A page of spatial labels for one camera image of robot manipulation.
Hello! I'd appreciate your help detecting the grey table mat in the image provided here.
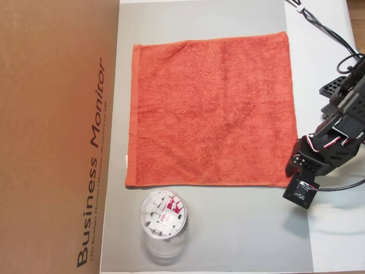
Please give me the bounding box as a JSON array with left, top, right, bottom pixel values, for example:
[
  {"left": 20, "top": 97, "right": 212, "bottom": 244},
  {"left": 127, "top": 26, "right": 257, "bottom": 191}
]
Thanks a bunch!
[{"left": 100, "top": 0, "right": 314, "bottom": 272}]

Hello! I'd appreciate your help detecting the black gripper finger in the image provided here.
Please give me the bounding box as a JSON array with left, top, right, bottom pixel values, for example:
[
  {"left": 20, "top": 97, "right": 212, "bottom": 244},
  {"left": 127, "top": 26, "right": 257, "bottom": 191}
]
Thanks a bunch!
[{"left": 285, "top": 137, "right": 303, "bottom": 179}]

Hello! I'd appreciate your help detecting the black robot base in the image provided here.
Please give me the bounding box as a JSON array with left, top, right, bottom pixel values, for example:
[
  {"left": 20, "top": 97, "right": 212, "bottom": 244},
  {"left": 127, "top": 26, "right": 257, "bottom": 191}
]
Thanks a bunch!
[{"left": 318, "top": 76, "right": 347, "bottom": 119}]

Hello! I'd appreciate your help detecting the orange terry towel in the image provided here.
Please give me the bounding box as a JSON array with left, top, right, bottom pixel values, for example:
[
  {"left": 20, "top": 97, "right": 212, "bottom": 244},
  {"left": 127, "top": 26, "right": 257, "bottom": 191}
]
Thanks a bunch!
[{"left": 125, "top": 31, "right": 299, "bottom": 189}]

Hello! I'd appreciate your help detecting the clear plastic jar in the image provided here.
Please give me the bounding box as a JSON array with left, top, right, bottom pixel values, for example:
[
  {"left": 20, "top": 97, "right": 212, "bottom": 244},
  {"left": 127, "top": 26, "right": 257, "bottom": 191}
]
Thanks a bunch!
[{"left": 139, "top": 188, "right": 192, "bottom": 265}]

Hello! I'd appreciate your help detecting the red white label card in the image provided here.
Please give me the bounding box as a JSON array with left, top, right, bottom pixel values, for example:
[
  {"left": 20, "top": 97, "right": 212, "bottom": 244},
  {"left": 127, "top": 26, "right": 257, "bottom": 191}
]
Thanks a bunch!
[{"left": 158, "top": 196, "right": 186, "bottom": 229}]

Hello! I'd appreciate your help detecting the black square camera module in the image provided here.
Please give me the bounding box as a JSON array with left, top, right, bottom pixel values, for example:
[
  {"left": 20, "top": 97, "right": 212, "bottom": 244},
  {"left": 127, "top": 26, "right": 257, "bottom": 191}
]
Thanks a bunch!
[{"left": 282, "top": 170, "right": 321, "bottom": 211}]

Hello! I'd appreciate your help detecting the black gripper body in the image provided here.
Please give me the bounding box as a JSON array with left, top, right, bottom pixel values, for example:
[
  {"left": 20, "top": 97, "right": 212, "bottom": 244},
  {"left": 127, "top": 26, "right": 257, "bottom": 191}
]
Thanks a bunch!
[{"left": 296, "top": 134, "right": 360, "bottom": 178}]

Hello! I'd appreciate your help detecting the brown cardboard monitor box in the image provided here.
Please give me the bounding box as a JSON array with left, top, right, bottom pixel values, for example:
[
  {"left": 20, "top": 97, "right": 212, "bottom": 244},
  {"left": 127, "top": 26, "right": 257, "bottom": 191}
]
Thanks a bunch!
[{"left": 0, "top": 0, "right": 120, "bottom": 274}]

